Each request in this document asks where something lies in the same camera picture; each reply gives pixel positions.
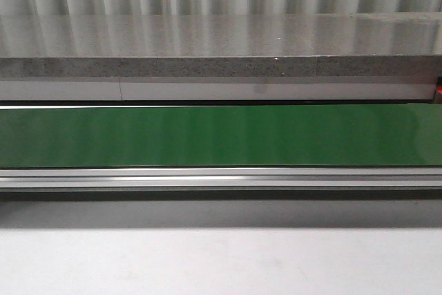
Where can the grey stone counter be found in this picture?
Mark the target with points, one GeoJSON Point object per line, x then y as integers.
{"type": "Point", "coordinates": [200, 59]}

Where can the green conveyor belt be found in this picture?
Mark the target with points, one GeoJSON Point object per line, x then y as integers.
{"type": "Point", "coordinates": [287, 152]}

